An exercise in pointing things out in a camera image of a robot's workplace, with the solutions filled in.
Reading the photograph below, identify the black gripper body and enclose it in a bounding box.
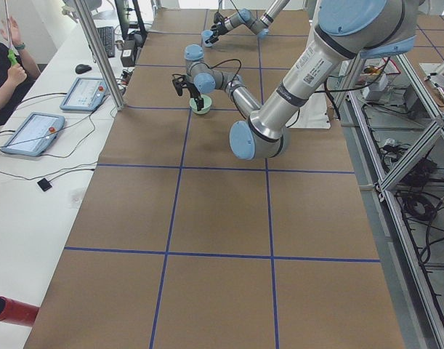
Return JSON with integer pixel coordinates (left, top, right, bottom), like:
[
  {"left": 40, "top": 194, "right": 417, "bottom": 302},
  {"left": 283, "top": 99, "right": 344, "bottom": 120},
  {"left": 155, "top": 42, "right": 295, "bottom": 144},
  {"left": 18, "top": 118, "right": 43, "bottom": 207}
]
[
  {"left": 213, "top": 12, "right": 228, "bottom": 37},
  {"left": 171, "top": 74, "right": 201, "bottom": 98}
]

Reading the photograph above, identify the light green bowl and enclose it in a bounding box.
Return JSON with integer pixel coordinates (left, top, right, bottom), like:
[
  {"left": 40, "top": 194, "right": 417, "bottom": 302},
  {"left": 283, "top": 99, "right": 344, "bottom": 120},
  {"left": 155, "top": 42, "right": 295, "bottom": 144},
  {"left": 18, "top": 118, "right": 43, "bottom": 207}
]
[{"left": 189, "top": 95, "right": 212, "bottom": 115}]

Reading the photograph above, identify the light blue cup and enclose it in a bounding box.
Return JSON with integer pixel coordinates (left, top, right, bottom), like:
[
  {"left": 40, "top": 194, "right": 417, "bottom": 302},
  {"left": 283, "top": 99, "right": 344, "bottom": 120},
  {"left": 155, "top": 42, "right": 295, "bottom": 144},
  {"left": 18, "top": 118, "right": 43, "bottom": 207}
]
[{"left": 201, "top": 30, "right": 214, "bottom": 47}]

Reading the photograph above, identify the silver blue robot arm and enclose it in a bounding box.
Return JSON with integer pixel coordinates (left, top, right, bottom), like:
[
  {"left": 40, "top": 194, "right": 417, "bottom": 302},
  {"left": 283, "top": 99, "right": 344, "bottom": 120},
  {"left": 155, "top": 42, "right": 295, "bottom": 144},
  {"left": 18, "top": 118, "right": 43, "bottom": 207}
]
[
  {"left": 172, "top": 1, "right": 419, "bottom": 160},
  {"left": 201, "top": 0, "right": 288, "bottom": 47}
]

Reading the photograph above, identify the person's hand lower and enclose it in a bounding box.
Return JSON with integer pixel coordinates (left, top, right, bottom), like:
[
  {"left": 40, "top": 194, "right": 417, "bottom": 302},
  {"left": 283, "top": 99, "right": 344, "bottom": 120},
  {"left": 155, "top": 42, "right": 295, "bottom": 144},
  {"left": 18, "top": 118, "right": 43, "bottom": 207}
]
[{"left": 7, "top": 64, "right": 27, "bottom": 87}]

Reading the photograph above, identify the person's hand upper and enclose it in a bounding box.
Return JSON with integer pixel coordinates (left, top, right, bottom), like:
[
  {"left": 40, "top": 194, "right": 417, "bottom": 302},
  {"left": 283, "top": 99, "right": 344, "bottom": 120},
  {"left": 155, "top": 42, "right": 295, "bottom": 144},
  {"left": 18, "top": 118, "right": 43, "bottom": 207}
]
[{"left": 0, "top": 15, "right": 24, "bottom": 49}]

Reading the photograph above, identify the black box on desk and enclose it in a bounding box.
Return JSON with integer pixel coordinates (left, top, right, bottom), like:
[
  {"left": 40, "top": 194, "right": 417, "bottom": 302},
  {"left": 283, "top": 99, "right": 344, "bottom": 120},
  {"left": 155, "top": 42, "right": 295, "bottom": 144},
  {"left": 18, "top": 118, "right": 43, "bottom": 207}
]
[{"left": 121, "top": 40, "right": 137, "bottom": 68}]

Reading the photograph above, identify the black keyboard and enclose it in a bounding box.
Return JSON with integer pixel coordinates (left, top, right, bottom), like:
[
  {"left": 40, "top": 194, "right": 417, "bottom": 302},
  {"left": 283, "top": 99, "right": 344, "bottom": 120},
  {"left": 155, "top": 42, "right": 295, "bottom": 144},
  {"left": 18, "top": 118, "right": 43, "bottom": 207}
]
[{"left": 97, "top": 26, "right": 116, "bottom": 57}]

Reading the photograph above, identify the far blue teach pendant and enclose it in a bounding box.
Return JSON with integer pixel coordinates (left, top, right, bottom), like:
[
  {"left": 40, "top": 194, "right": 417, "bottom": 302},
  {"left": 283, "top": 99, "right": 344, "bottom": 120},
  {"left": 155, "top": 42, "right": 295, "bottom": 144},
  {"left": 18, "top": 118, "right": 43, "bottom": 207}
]
[{"left": 60, "top": 77, "right": 108, "bottom": 112}]

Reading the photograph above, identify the blue teach pendant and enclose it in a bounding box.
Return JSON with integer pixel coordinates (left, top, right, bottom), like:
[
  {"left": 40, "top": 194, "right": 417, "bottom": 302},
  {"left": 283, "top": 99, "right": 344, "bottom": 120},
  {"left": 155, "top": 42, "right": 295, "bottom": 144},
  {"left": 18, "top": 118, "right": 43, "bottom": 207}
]
[
  {"left": 60, "top": 77, "right": 108, "bottom": 112},
  {"left": 1, "top": 112, "right": 65, "bottom": 157}
]

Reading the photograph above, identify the black computer mouse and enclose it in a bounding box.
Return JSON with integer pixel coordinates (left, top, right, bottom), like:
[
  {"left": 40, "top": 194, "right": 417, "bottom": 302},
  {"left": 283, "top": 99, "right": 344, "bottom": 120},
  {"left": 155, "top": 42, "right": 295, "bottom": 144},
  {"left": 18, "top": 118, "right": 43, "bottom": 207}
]
[{"left": 75, "top": 64, "right": 92, "bottom": 74}]

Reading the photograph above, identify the brown paper table mat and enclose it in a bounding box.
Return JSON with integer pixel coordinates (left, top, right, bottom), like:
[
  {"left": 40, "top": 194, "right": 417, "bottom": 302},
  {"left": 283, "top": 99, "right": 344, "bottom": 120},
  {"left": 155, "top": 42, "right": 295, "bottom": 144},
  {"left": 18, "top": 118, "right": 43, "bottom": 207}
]
[{"left": 26, "top": 9, "right": 405, "bottom": 348}]

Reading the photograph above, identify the near blue teach pendant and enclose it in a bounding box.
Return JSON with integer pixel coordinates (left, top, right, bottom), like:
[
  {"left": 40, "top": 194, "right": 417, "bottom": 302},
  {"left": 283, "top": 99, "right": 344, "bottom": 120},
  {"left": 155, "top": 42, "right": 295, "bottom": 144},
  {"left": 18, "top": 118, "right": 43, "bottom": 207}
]
[{"left": 1, "top": 112, "right": 65, "bottom": 157}]

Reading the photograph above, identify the small black square pad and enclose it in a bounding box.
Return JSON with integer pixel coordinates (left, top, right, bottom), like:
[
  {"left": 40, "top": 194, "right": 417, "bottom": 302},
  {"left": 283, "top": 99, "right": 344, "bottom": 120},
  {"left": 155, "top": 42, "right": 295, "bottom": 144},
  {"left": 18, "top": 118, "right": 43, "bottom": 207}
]
[{"left": 37, "top": 178, "right": 52, "bottom": 192}]

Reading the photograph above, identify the red cylinder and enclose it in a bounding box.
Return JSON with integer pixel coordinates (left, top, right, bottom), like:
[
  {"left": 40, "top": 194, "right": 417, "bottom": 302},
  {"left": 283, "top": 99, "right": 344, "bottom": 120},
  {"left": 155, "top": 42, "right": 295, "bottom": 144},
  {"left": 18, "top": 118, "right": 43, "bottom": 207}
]
[{"left": 0, "top": 296, "right": 39, "bottom": 327}]

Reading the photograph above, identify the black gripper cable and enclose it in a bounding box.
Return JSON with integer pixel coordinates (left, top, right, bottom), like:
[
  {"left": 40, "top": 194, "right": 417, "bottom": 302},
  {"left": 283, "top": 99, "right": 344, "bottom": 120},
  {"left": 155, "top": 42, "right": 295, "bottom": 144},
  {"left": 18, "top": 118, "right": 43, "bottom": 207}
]
[{"left": 206, "top": 60, "right": 243, "bottom": 95}]

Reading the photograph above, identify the aluminium frame post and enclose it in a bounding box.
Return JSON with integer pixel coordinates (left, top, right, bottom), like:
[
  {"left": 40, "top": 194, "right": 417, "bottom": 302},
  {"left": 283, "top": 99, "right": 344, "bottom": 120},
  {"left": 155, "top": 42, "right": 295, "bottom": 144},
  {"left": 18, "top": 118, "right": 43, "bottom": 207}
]
[{"left": 73, "top": 0, "right": 124, "bottom": 111}]

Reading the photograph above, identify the green handled grabber stick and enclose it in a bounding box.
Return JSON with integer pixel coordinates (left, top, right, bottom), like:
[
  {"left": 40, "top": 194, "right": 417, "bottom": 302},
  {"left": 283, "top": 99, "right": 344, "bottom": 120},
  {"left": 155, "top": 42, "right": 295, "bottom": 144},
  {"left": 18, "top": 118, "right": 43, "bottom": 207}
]
[{"left": 4, "top": 0, "right": 17, "bottom": 66}]

